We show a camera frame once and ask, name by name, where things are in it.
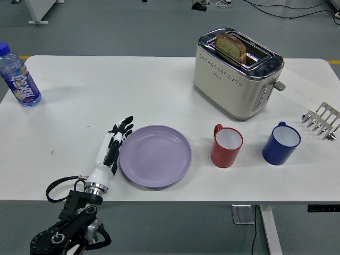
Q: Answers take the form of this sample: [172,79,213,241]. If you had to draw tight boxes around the long black floor cable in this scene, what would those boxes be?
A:
[243,0,340,20]

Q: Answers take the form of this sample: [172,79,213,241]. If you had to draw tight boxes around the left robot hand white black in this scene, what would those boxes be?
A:
[85,115,134,187]

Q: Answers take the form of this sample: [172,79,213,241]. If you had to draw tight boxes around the brown bread slice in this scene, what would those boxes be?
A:
[214,32,247,64]

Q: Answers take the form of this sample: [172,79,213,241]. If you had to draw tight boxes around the metal toast rack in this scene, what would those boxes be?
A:
[301,101,340,141]

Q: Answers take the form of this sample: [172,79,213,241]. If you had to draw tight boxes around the blue drink bottle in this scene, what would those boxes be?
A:
[0,41,43,107]

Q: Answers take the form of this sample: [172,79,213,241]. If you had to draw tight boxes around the black power cable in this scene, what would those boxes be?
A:
[251,205,258,255]

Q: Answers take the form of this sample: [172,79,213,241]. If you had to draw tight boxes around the silver floor socket plate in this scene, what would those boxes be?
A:
[231,204,256,225]

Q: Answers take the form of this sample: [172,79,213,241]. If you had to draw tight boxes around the black table control panel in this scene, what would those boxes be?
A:
[307,204,340,213]

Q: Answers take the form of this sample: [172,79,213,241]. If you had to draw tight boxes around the white cable bundle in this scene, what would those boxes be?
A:
[206,0,232,7]

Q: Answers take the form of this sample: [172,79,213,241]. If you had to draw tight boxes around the white table leg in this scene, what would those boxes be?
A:
[259,204,283,255]

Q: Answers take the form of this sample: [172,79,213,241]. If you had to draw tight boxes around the blue mug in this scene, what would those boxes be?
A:
[262,121,302,166]

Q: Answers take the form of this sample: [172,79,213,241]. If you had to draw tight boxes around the cream silver toaster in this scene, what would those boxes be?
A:
[192,27,286,123]

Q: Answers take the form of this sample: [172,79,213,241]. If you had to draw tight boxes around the purple round plate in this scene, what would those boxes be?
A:
[119,125,193,189]

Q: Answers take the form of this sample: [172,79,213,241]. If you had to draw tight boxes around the white background table frame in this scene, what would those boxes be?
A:
[0,0,64,26]

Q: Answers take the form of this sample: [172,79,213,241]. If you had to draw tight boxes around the red mug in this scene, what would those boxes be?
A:
[210,123,244,168]

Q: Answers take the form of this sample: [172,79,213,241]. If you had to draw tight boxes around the white paper sheet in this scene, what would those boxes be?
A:
[276,69,340,111]

